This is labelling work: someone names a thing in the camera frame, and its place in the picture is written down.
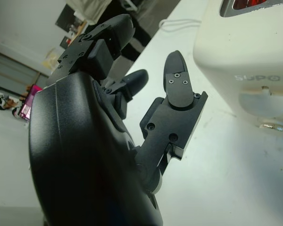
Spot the pink box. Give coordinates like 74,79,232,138
18,85,42,121

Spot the white toaster lever knob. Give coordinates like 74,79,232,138
238,88,283,119

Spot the white toaster power cord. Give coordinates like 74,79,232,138
158,18,201,33

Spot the person in black trousers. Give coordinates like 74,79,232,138
68,0,180,63

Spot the white two-slot toaster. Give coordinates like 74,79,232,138
192,0,283,136

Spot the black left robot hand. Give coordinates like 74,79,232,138
28,14,208,226

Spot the silver toaster dial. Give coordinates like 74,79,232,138
258,122,283,137

